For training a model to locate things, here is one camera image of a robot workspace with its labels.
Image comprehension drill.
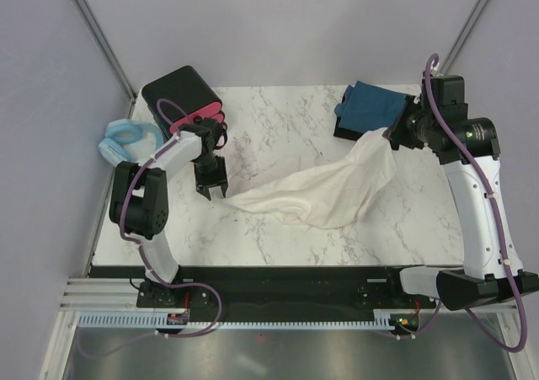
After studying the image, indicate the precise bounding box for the white t shirt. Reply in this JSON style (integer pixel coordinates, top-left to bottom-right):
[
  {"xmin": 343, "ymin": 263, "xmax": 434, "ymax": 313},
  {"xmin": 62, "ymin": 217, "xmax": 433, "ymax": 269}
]
[{"xmin": 225, "ymin": 129, "xmax": 398, "ymax": 229}]

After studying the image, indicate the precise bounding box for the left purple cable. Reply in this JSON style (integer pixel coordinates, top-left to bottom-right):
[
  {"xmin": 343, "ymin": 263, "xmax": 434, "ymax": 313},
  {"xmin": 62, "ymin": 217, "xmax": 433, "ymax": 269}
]
[{"xmin": 75, "ymin": 98, "xmax": 224, "ymax": 358}]

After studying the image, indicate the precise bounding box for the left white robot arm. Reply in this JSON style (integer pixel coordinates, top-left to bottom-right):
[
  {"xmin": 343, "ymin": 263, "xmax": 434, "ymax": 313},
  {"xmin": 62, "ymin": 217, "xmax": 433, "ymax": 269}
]
[{"xmin": 109, "ymin": 118, "xmax": 228, "ymax": 307}]

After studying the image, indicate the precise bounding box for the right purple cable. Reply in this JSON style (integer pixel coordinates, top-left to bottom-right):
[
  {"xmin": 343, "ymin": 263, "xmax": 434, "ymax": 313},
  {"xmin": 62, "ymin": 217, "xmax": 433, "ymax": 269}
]
[{"xmin": 422, "ymin": 53, "xmax": 528, "ymax": 353}]

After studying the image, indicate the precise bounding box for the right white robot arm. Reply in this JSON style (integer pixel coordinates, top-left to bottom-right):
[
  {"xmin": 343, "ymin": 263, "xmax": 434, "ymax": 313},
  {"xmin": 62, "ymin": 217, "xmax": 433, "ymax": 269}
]
[{"xmin": 383, "ymin": 76, "xmax": 538, "ymax": 311}]

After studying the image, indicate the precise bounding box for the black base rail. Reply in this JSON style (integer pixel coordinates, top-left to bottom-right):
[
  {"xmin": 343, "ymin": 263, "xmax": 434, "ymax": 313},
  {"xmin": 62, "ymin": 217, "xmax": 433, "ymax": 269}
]
[{"xmin": 136, "ymin": 265, "xmax": 450, "ymax": 339}]

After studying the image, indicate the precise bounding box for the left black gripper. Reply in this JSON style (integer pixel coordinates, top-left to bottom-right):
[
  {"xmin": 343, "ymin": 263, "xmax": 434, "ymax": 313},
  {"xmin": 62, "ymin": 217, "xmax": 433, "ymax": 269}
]
[{"xmin": 193, "ymin": 154, "xmax": 228, "ymax": 200}]

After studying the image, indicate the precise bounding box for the folded teal t shirt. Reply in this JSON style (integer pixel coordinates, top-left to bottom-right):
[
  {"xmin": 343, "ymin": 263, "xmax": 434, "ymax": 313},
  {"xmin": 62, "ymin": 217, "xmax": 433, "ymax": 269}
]
[{"xmin": 334, "ymin": 81, "xmax": 408, "ymax": 133}]

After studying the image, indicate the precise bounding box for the purple cable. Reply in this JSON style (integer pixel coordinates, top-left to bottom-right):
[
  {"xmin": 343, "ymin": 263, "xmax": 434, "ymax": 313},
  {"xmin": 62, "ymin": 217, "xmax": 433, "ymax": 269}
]
[
  {"xmin": 75, "ymin": 98, "xmax": 224, "ymax": 358},
  {"xmin": 422, "ymin": 53, "xmax": 528, "ymax": 353}
]

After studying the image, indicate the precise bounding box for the black pink drawer box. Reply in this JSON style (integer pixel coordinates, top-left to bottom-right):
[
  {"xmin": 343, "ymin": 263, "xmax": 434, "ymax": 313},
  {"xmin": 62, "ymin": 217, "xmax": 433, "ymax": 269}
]
[{"xmin": 141, "ymin": 66, "xmax": 225, "ymax": 140}]

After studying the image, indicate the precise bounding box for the white slotted cable duct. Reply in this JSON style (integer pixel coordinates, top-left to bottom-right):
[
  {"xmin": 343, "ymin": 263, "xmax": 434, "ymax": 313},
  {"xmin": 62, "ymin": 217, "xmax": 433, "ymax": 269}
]
[{"xmin": 77, "ymin": 311, "xmax": 394, "ymax": 330}]

